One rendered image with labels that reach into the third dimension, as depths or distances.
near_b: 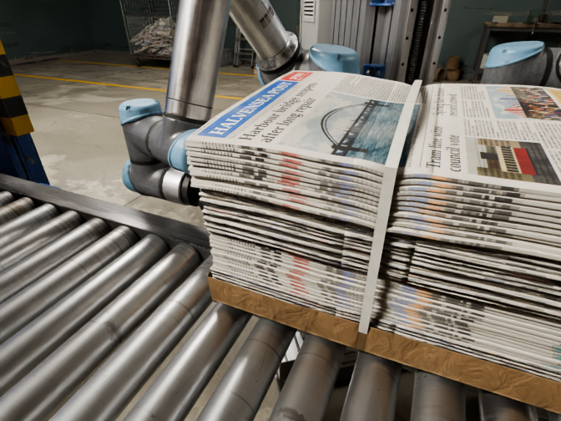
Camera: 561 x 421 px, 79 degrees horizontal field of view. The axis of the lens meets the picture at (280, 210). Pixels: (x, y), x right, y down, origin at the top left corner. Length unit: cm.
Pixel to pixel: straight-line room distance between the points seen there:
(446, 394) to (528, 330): 11
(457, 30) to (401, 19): 621
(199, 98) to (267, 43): 33
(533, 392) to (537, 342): 6
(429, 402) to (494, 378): 6
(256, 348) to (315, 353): 7
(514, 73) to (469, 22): 612
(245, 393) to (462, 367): 21
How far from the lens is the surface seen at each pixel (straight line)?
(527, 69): 111
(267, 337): 42
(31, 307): 57
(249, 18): 82
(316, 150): 29
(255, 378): 40
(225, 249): 39
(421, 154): 30
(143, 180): 72
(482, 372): 41
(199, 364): 42
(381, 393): 40
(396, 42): 100
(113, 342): 49
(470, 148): 32
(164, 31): 789
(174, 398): 40
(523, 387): 42
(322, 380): 40
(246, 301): 42
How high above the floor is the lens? 113
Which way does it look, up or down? 31 degrees down
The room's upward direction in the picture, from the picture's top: straight up
